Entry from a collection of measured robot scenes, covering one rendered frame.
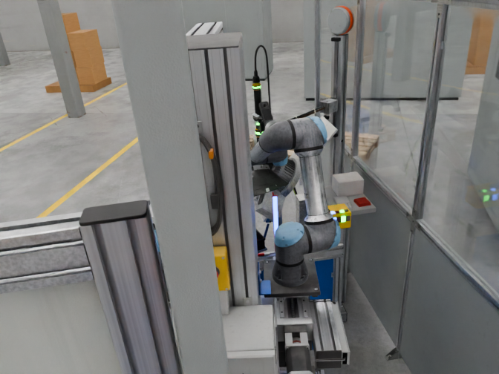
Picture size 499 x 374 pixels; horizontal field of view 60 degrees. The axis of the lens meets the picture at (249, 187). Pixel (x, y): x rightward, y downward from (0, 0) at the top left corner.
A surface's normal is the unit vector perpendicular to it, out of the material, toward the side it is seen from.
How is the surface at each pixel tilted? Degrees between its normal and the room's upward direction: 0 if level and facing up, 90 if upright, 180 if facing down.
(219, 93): 90
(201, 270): 90
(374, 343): 0
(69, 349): 90
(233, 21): 90
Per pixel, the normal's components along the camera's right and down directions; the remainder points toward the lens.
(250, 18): -0.22, 0.46
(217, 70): -0.01, 0.46
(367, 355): -0.07, -0.89
